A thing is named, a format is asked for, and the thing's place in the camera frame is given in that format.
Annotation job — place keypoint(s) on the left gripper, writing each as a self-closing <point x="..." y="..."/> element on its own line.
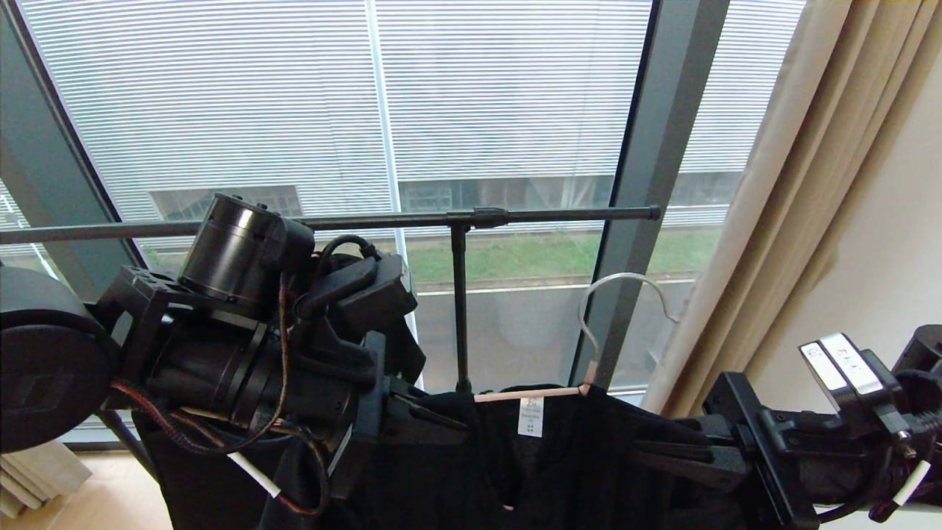
<point x="360" y="412"/>

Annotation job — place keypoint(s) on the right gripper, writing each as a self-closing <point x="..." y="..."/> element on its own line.
<point x="802" y="456"/>

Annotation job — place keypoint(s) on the pink clothes hanger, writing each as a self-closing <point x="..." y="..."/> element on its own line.
<point x="530" y="394"/>

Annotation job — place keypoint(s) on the black garment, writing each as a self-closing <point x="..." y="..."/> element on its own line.
<point x="589" y="478"/>
<point x="191" y="486"/>

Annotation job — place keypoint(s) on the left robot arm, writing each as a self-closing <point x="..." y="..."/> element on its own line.
<point x="44" y="368"/>

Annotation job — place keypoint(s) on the black clothes rack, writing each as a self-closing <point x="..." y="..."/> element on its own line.
<point x="552" y="215"/>

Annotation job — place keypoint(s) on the beige curtain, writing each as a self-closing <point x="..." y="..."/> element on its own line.
<point x="44" y="478"/>
<point x="809" y="184"/>

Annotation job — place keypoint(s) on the window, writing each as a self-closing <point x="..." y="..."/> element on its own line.
<point x="221" y="110"/>

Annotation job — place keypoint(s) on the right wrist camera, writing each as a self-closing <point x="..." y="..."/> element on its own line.
<point x="846" y="368"/>

